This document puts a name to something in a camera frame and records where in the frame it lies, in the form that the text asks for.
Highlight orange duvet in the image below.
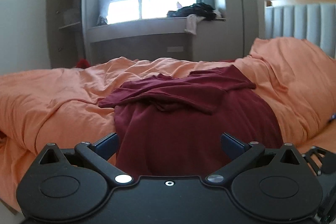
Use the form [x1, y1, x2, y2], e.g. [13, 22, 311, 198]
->
[1, 38, 335, 210]

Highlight grey padded headboard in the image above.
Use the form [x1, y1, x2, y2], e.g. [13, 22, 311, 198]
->
[264, 0, 335, 58]

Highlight orange bed sheet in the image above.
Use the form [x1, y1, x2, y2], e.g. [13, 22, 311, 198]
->
[296, 129, 336, 177]

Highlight white cloth hanging off ledge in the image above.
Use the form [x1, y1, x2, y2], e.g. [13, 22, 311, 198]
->
[185, 14, 205, 35]

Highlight pile of dark clothes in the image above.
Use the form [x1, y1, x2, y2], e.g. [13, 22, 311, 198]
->
[167, 2, 217, 21]

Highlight dark red knit garment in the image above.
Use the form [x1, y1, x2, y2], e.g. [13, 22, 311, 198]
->
[99, 66, 283, 177]

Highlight tall grey closet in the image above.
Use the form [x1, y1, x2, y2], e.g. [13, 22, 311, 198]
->
[209, 0, 261, 62]

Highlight grey window seat cabinet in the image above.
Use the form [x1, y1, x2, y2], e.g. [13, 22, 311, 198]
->
[87, 18, 227, 64]

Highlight red object on floor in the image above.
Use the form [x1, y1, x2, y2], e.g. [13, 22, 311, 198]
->
[75, 59, 91, 69]

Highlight open grey wardrobe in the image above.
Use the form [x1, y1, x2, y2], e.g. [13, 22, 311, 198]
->
[46, 0, 85, 68]

